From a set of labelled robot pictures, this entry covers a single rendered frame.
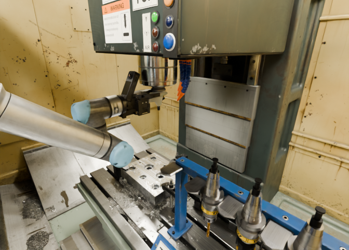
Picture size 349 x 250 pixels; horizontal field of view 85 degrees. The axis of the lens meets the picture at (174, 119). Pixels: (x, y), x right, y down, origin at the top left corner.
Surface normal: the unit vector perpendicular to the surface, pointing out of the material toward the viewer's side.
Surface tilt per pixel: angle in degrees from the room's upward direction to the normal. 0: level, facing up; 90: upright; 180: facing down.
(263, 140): 90
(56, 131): 86
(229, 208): 0
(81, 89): 90
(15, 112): 76
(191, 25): 90
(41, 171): 24
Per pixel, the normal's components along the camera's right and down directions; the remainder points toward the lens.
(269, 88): -0.72, 0.24
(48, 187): 0.29, -0.75
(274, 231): 0.01, -0.94
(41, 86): 0.70, 0.26
